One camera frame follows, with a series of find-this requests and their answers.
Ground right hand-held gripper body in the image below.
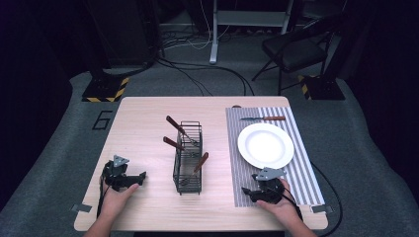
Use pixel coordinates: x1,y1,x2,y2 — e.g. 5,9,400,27
253,167,288,204

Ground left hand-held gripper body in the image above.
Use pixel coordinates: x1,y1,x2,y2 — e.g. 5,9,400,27
102,154,136,193

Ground person's right hand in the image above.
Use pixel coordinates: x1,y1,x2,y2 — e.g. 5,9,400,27
256,178,302,229

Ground person's left hand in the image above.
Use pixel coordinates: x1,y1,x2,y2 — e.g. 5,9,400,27
99,176,140,219

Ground white round plate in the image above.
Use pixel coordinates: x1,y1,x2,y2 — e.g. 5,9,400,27
237,122,295,171

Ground grey striped placemat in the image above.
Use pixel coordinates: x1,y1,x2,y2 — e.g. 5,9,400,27
224,106,326,208

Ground grey tape piece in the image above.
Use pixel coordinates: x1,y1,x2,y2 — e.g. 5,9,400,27
310,203,335,214
70,202,94,214

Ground black stand base hazard stripes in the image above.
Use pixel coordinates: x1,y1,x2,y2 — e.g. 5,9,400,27
297,74,347,102
81,76,130,104

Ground black folding chair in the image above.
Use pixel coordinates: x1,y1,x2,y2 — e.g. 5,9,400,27
251,18,338,97

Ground white metal stand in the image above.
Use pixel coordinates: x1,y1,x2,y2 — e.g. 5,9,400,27
209,0,294,65

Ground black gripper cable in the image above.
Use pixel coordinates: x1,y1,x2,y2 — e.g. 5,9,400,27
96,171,110,219
280,161,344,237

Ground wooden-handled spoon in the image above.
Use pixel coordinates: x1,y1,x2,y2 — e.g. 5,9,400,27
162,135,200,157

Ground black wire cutlery basket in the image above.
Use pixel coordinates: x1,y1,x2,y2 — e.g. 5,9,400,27
172,120,204,197

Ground wooden-handled utensil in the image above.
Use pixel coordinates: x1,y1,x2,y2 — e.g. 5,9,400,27
181,151,210,186

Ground wooden-handled fork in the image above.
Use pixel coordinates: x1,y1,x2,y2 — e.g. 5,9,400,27
165,115,201,147

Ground wooden-handled knife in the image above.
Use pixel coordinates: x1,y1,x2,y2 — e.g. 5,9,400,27
239,115,287,122

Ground black floor cables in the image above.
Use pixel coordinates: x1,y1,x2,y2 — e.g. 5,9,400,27
154,55,256,98

